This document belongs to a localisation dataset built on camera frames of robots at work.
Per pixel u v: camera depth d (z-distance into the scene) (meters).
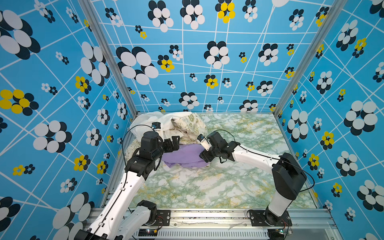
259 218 0.73
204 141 0.78
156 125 0.63
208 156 0.78
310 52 0.84
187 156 0.88
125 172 0.49
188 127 0.91
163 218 0.73
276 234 0.70
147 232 0.72
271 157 0.50
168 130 0.93
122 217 0.43
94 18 0.72
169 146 0.64
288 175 0.46
